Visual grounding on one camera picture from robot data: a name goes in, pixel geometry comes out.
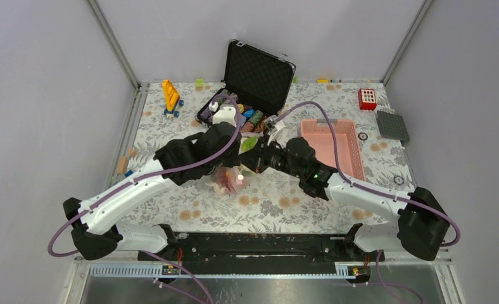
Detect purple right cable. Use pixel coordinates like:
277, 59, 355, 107
272, 100, 462, 248

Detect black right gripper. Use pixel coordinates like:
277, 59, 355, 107
239, 135, 304, 179

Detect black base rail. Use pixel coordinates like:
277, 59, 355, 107
157, 232, 384, 275

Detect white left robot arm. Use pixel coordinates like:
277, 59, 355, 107
63, 122, 241, 260

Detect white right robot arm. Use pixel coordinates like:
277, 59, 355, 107
239, 137, 450, 261

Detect yellow toy ladder cart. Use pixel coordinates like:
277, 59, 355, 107
162, 79, 184, 118

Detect pink plastic basket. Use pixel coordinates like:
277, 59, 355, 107
301, 118, 365, 181

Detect green toy leaf vegetable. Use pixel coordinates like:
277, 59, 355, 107
239, 136, 260, 154

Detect loose poker chip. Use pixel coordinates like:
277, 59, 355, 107
358, 132, 368, 141
393, 175, 405, 185

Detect black poker chip case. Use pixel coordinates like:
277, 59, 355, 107
216, 39, 296, 134

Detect red toy grape bunch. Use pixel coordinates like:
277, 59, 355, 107
210, 167, 245, 194

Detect clear pink zip top bag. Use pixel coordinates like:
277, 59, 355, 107
205, 134, 267, 196

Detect grey building baseplate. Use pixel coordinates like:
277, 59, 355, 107
376, 110, 410, 143

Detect red toy block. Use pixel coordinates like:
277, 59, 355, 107
358, 88, 377, 111

